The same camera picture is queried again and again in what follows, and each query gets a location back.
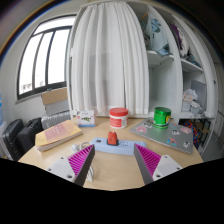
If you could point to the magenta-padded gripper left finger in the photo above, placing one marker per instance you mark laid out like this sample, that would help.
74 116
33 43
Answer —
81 159

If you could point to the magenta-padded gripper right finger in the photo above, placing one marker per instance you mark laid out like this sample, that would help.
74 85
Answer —
149 160

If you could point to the orange charger block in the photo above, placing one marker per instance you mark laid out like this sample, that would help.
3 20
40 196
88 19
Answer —
112 138

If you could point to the light blue power strip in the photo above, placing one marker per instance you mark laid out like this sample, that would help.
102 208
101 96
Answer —
128 146

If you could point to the silver laptop with stickers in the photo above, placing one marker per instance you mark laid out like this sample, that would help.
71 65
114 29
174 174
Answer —
166 135

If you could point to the thick yellow pink book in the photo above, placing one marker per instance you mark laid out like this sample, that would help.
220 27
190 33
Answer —
58 134

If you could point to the small white printed box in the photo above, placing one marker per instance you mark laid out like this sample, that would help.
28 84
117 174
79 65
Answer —
86 119

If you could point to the green round tin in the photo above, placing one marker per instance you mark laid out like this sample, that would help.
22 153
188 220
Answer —
162 116

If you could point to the white radiator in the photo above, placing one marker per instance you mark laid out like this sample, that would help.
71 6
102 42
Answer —
55 120

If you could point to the white jar with red lid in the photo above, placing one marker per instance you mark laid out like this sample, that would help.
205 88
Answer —
118 119

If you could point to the colourful patterned bag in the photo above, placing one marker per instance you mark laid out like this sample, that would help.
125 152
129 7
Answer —
192 130

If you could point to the grey box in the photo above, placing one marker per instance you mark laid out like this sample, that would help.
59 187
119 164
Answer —
57 107

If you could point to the black bag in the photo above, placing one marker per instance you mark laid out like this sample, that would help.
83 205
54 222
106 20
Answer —
29 133

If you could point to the brown cardboard box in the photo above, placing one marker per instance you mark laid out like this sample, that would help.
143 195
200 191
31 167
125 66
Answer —
54 96

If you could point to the black suitcase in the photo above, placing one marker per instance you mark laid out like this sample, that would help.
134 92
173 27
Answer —
10 136

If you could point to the white shelf unit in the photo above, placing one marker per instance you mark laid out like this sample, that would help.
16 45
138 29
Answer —
166 80

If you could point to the white curtain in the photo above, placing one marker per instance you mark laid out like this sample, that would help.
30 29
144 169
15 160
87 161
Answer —
106 60

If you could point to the black-framed window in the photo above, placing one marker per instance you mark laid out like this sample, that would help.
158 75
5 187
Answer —
46 56

